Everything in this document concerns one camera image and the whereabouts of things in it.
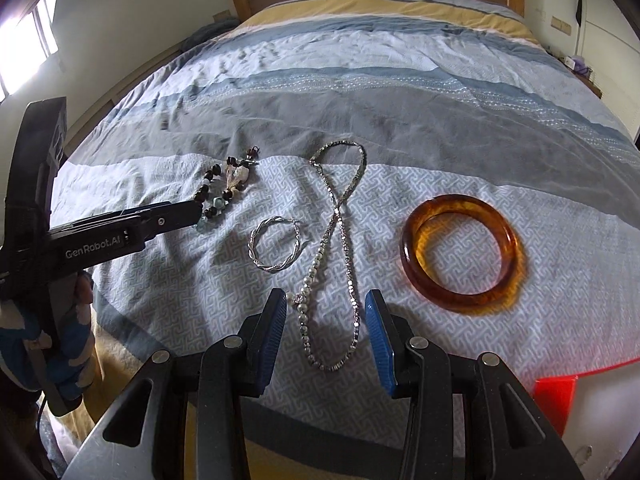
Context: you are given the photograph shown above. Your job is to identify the silver twisted bracelet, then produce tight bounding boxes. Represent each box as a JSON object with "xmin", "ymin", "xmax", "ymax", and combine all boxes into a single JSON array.
[{"xmin": 247, "ymin": 214, "xmax": 305, "ymax": 276}]

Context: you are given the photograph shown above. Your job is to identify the dark bead charm bracelet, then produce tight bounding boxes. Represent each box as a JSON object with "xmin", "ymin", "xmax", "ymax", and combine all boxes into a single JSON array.
[{"xmin": 193, "ymin": 145, "xmax": 263, "ymax": 235}]

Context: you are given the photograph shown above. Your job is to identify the amber resin bangle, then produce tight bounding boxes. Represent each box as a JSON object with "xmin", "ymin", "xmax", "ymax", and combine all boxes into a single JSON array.
[{"xmin": 398, "ymin": 193, "xmax": 527, "ymax": 316}]

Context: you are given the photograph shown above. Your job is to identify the long silver bead necklace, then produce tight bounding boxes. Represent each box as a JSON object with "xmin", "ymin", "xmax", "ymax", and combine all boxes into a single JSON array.
[{"xmin": 286, "ymin": 138, "xmax": 369, "ymax": 374}]

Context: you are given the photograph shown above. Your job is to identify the red white jewelry box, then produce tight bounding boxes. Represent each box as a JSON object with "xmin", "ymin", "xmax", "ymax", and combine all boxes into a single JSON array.
[{"xmin": 533, "ymin": 359, "xmax": 639, "ymax": 479}]

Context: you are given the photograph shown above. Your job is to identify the left gloved hand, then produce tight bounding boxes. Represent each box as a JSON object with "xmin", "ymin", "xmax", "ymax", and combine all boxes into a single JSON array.
[{"xmin": 1, "ymin": 271, "xmax": 96, "ymax": 401}]

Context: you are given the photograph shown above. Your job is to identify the striped bed duvet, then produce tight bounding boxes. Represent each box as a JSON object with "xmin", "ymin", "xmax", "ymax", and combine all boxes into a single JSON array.
[{"xmin": 52, "ymin": 0, "xmax": 639, "ymax": 479}]

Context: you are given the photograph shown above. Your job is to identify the dark clothes beside bed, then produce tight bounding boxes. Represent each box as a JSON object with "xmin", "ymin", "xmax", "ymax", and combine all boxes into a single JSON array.
[{"xmin": 180, "ymin": 16, "xmax": 240, "ymax": 53}]

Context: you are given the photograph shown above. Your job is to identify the bright window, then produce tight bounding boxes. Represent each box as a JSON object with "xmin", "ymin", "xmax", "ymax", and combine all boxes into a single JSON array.
[{"xmin": 0, "ymin": 0, "xmax": 58, "ymax": 101}]

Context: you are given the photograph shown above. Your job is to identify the wooden nightstand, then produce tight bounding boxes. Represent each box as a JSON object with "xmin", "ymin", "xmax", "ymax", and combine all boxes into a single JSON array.
[{"xmin": 562, "ymin": 55, "xmax": 602, "ymax": 99}]

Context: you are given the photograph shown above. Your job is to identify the purple tissue box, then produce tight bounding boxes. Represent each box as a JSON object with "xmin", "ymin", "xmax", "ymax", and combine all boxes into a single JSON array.
[{"xmin": 568, "ymin": 55, "xmax": 592, "ymax": 79}]

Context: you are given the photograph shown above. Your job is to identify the white sliding wardrobe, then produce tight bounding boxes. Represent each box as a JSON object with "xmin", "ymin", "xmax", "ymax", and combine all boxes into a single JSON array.
[{"xmin": 577, "ymin": 0, "xmax": 639, "ymax": 141}]

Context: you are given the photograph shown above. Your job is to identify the wall switch plate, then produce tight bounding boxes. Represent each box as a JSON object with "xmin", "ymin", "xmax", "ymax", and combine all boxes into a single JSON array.
[{"xmin": 550, "ymin": 15, "xmax": 572, "ymax": 36}]

